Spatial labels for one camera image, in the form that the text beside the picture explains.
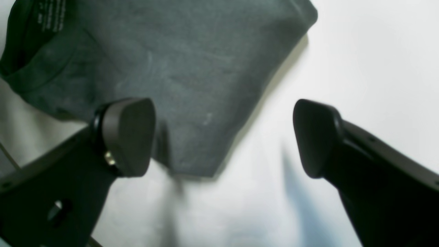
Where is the dark grey T-shirt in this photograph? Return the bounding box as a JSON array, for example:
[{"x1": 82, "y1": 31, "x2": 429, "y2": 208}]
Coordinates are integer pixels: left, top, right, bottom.
[{"x1": 1, "y1": 0, "x2": 318, "y2": 177}]

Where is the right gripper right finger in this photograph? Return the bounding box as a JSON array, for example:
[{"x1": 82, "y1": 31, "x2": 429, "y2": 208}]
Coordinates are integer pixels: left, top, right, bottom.
[{"x1": 292, "y1": 99, "x2": 439, "y2": 247}]

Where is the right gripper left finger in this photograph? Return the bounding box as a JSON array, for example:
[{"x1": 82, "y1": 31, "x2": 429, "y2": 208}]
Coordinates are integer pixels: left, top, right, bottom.
[{"x1": 0, "y1": 98, "x2": 156, "y2": 247}]

